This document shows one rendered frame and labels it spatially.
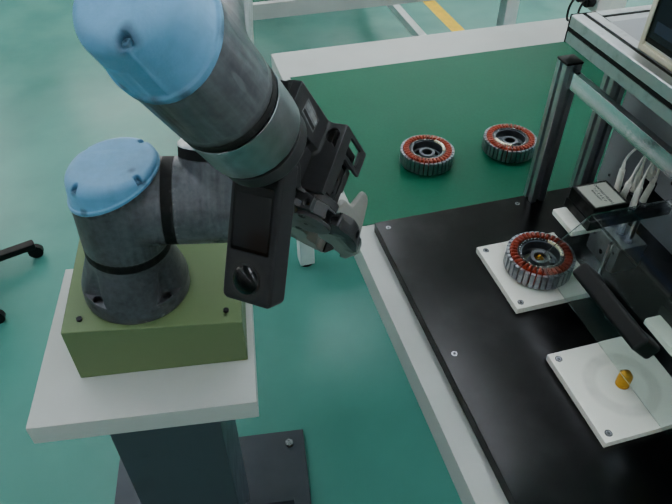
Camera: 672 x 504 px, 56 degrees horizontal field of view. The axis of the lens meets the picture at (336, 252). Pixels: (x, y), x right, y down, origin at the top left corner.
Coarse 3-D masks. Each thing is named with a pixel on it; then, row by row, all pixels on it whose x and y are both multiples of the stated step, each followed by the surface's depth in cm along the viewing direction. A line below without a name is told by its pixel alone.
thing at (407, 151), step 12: (408, 144) 132; (420, 144) 134; (432, 144) 134; (444, 144) 132; (408, 156) 129; (420, 156) 129; (432, 156) 131; (444, 156) 129; (408, 168) 130; (420, 168) 128; (432, 168) 128; (444, 168) 129
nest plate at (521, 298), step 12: (480, 252) 108; (492, 252) 108; (504, 252) 108; (492, 264) 106; (492, 276) 105; (504, 276) 104; (504, 288) 102; (516, 288) 102; (528, 288) 102; (516, 300) 100; (528, 300) 100; (540, 300) 100; (552, 300) 100; (564, 300) 101; (516, 312) 99
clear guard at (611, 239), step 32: (608, 224) 70; (640, 224) 70; (544, 256) 74; (576, 256) 71; (608, 256) 68; (640, 256) 66; (576, 288) 69; (640, 288) 64; (608, 320) 65; (640, 320) 63; (608, 352) 64; (640, 384) 60
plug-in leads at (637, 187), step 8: (632, 152) 97; (624, 160) 98; (640, 160) 96; (624, 168) 99; (640, 168) 99; (648, 168) 95; (632, 176) 97; (640, 176) 99; (648, 176) 101; (656, 176) 96; (616, 184) 101; (632, 184) 101; (640, 184) 96; (648, 184) 97; (656, 184) 101; (624, 192) 99; (632, 192) 101; (640, 192) 96; (648, 192) 98; (632, 200) 98; (640, 200) 99
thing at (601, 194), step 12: (576, 192) 98; (588, 192) 98; (600, 192) 98; (612, 192) 98; (564, 204) 102; (576, 204) 99; (588, 204) 96; (600, 204) 96; (612, 204) 96; (624, 204) 96; (564, 216) 100; (576, 216) 99; (588, 216) 96; (564, 228) 99
